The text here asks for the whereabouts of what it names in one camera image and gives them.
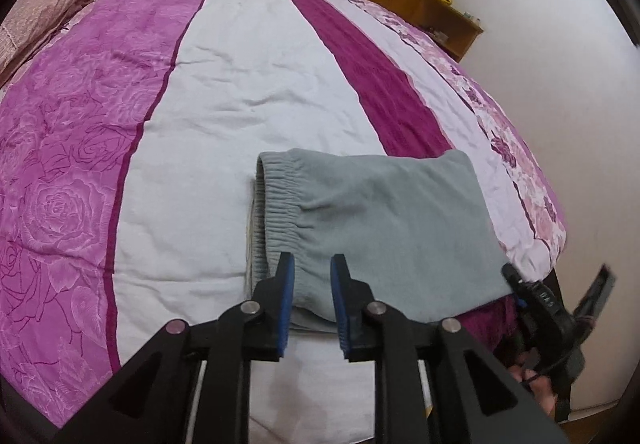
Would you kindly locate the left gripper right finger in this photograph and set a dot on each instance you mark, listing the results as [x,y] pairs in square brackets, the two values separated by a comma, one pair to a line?
[369,330]

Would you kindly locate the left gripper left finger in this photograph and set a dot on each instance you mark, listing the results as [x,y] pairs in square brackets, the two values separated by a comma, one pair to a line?
[256,330]

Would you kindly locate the grey knit pants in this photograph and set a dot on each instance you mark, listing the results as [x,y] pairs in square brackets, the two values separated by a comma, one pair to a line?
[417,231]

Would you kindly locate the person's right hand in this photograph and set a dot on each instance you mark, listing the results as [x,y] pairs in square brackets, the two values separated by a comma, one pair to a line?
[541,387]

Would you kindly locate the purple striped bedspread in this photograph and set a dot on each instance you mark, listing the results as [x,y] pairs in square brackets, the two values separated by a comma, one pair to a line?
[129,148]

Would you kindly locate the pink pillow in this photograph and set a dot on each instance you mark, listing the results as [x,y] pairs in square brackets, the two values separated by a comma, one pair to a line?
[27,26]

